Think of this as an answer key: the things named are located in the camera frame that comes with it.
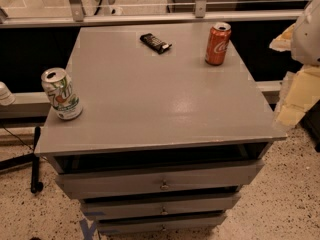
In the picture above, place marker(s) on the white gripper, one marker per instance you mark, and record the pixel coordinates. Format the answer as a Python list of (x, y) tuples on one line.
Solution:
[(308, 39)]

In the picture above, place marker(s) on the white green 7up can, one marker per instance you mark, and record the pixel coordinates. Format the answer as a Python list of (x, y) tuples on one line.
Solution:
[(58, 87)]

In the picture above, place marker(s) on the orange coca-cola can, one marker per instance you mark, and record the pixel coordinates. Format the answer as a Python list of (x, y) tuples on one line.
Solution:
[(218, 41)]

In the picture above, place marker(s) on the black snack bar wrapper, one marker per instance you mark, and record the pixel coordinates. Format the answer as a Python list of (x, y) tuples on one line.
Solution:
[(154, 43)]

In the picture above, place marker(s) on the grey drawer cabinet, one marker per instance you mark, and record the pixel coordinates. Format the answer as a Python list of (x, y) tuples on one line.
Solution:
[(142, 110)]

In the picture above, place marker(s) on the grey metal railing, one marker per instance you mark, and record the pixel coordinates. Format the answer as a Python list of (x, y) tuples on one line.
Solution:
[(68, 13)]

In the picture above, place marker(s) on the bottom grey drawer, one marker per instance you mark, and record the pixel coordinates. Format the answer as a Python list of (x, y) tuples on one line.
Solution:
[(160, 223)]

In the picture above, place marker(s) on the grey drawer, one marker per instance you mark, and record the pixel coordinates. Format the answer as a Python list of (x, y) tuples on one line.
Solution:
[(158, 180), (166, 206), (160, 223)]

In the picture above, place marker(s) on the middle grey drawer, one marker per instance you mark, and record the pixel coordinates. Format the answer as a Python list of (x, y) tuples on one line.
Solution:
[(166, 206)]

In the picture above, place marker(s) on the top grey drawer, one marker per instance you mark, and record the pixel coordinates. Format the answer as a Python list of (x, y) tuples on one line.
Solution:
[(158, 180)]

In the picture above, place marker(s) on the blue tape on floor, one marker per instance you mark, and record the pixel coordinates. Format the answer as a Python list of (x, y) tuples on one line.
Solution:
[(89, 230)]

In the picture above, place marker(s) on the black tripod stand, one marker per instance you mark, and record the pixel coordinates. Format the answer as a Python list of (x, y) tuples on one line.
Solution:
[(36, 186)]

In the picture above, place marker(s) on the white cylinder at left edge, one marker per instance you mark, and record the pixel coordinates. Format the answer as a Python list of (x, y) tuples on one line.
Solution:
[(6, 97)]

